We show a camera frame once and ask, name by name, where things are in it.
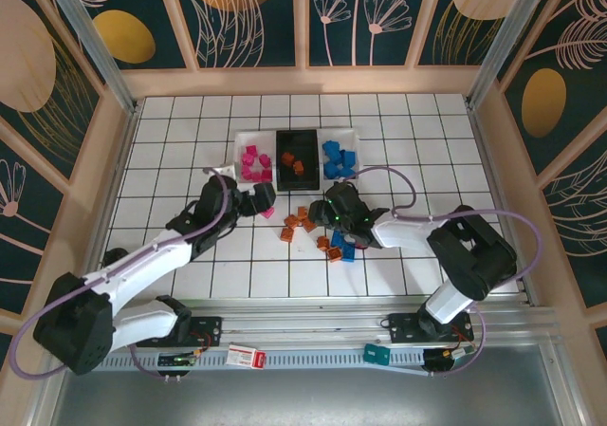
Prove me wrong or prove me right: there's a white plastic bin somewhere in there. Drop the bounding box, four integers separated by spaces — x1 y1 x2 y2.
317 127 364 191
234 130 279 193

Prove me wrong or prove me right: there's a black plastic bin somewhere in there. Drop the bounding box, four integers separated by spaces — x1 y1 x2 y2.
275 129 321 194

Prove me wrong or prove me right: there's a teal card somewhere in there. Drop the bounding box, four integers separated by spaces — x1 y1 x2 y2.
363 343 392 365

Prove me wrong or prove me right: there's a red and white box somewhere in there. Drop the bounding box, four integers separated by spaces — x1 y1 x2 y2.
228 343 267 371

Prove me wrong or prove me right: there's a grey metal sheet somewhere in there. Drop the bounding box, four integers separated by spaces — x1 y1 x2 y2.
46 366 570 426

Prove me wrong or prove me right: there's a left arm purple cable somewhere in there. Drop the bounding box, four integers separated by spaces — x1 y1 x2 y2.
9 167 238 382

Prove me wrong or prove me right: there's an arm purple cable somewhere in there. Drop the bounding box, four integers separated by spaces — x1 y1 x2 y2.
350 164 544 379
9 167 238 382

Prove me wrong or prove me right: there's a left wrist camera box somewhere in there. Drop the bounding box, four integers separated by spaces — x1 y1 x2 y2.
203 162 238 179

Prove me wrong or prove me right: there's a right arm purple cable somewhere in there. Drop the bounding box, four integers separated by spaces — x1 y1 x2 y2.
350 164 544 379

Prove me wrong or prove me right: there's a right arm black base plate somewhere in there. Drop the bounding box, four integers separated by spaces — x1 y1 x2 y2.
387 311 475 345

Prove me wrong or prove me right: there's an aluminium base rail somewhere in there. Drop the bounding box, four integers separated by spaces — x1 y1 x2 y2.
108 302 563 351

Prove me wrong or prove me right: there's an aluminium side rail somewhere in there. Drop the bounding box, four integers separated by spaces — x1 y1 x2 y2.
467 101 540 304
83 101 142 285

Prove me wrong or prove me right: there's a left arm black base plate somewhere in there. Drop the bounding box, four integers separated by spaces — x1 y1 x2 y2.
182 315 224 349

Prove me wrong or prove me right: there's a grey slotted cable duct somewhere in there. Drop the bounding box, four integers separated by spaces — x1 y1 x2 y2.
101 348 431 380

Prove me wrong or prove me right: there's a wall panel with flowers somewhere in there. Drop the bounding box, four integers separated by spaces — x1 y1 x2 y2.
303 0 423 70

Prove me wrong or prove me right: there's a wall panel with white leaves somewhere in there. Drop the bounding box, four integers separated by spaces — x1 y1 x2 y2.
163 0 304 71

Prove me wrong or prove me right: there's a wall panel with pink flower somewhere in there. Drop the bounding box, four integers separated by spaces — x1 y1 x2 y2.
0 131 72 323

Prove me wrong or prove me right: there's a wall panel with yellow oval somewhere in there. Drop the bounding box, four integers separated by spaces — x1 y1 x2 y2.
61 0 198 71

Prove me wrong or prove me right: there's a wall panel with peach circle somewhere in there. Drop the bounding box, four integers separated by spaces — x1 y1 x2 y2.
414 0 523 69

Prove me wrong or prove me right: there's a wall panel with pink leaves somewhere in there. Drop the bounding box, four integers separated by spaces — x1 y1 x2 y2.
535 150 607 313

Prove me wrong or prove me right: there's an aluminium corner post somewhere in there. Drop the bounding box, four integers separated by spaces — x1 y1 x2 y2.
40 0 141 114
467 0 554 109

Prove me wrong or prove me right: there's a wall panel with yellow lines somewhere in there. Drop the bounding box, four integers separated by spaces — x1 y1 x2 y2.
0 0 105 194

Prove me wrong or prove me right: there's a wall panel with gold oval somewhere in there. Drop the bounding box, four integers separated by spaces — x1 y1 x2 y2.
497 0 607 180

